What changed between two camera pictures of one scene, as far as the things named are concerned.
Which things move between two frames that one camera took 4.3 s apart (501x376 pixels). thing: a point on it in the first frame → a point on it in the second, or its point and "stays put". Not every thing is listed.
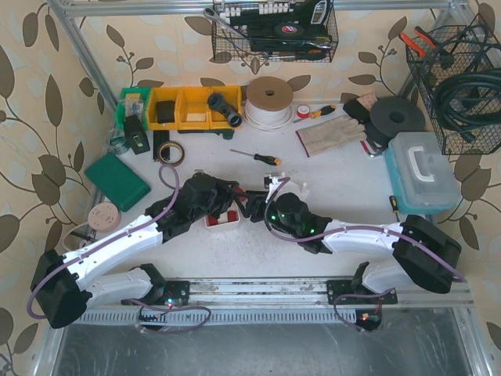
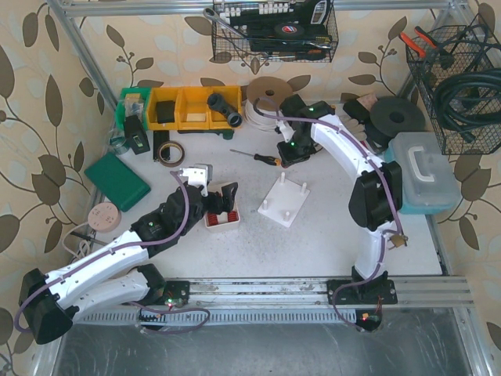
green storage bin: (132, 101) stays put
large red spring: (212, 221) stays put
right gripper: (257, 204) → (293, 151)
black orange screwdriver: (272, 160) stays put
